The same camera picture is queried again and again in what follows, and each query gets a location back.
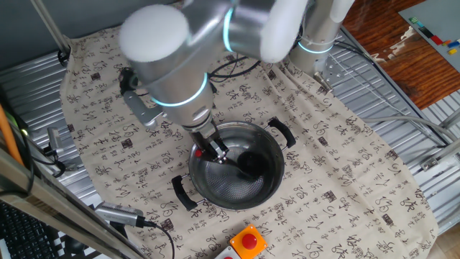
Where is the black pole clamp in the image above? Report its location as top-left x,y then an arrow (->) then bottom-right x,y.
57,50 -> 71,68

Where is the beige calligraphy tablecloth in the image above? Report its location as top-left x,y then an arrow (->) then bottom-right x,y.
59,0 -> 440,259

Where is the orange box with red button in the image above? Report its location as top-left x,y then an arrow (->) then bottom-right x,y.
229,223 -> 269,259

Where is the small grey camera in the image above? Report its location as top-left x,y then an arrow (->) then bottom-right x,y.
46,127 -> 65,156

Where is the black computer mouse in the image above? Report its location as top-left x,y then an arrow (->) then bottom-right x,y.
65,235 -> 89,256

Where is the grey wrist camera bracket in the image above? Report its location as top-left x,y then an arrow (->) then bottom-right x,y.
119,67 -> 165,130

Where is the aluminium bracket bar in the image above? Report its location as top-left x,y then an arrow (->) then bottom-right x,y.
420,138 -> 460,172
440,107 -> 460,130

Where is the black keyboard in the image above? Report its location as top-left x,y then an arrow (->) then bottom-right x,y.
0,201 -> 60,259

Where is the black white marker board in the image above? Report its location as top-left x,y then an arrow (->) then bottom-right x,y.
0,230 -> 109,259

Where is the brown wooden table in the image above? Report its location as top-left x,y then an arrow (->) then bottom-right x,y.
341,0 -> 460,111

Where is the silver ribbed camera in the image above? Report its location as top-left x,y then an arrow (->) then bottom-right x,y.
93,201 -> 147,228

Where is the black camera cable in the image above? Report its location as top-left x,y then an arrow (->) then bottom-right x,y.
142,219 -> 176,259

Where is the black ladle with red tip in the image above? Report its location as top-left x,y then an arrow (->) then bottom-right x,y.
193,148 -> 270,181

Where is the grey metal pole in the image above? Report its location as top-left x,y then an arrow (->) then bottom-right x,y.
30,0 -> 72,55

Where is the thick grey cable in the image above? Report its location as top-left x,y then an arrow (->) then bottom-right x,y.
361,117 -> 460,143

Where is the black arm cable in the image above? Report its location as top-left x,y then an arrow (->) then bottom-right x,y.
333,39 -> 449,148

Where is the steel pot with black handles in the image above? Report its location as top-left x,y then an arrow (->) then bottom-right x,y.
170,117 -> 298,212

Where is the grey box raised red button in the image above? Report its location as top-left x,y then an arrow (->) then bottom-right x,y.
214,246 -> 242,259

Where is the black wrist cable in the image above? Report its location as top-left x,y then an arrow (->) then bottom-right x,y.
207,55 -> 262,84

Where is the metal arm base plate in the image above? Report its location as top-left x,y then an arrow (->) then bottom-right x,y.
312,53 -> 346,95

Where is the orange tube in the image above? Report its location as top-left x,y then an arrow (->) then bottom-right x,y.
0,104 -> 24,166

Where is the grey board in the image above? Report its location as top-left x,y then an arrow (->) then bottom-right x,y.
398,0 -> 460,73

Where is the aluminium frame bar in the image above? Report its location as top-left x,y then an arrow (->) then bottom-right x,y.
0,147 -> 147,259

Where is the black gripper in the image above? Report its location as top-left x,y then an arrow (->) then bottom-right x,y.
186,126 -> 231,165

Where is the camera ball mount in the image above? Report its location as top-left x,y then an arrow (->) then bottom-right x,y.
42,145 -> 79,178

